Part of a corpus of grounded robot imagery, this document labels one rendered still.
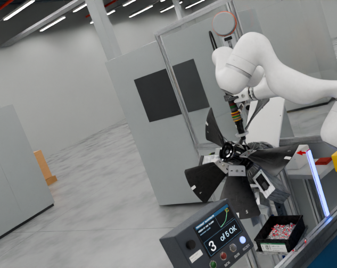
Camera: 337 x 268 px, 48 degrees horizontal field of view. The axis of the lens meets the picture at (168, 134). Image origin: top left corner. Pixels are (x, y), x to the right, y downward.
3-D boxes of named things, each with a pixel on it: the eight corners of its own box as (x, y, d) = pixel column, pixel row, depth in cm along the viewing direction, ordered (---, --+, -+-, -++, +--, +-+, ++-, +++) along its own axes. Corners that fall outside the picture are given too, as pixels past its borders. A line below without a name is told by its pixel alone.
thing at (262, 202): (260, 209, 208) (259, 197, 211) (269, 207, 204) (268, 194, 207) (251, 206, 204) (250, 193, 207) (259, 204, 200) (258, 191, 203)
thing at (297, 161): (292, 159, 263) (287, 144, 262) (313, 159, 250) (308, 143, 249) (278, 169, 254) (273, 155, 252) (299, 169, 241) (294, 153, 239)
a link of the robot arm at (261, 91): (254, 77, 177) (252, 97, 175) (278, 72, 166) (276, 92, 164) (266, 83, 181) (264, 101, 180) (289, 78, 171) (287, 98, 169)
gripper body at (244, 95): (251, 102, 178) (233, 105, 186) (264, 95, 183) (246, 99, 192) (246, 87, 176) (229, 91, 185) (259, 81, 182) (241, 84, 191)
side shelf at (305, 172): (290, 163, 266) (289, 159, 266) (339, 162, 237) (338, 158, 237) (270, 178, 252) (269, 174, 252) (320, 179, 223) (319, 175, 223)
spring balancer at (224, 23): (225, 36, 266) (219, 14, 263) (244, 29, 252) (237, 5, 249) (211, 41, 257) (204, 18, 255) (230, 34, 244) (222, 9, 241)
